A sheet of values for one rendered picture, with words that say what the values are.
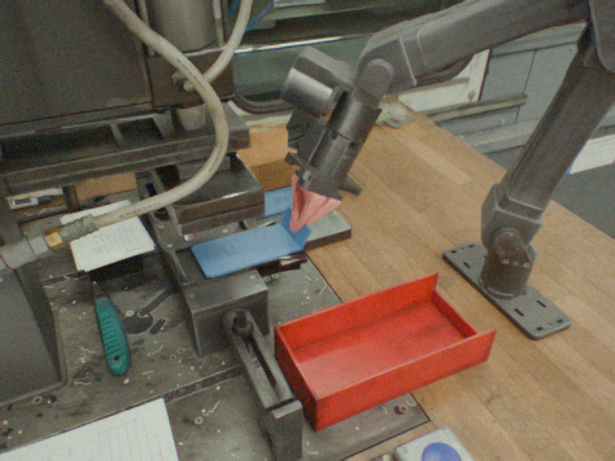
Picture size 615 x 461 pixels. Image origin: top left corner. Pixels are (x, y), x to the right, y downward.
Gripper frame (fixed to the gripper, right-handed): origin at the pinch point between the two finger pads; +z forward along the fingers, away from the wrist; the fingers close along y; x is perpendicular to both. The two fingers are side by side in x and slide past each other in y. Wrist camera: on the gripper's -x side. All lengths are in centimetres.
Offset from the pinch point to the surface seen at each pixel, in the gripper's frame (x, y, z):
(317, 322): 12.3, -0.7, 7.3
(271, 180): -24.4, -9.0, 2.1
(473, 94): -52, -75, -30
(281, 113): -57, -25, -5
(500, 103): -51, -86, -31
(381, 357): 18.1, -8.2, 7.7
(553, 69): -52, -99, -46
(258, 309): 7.7, 5.4, 9.7
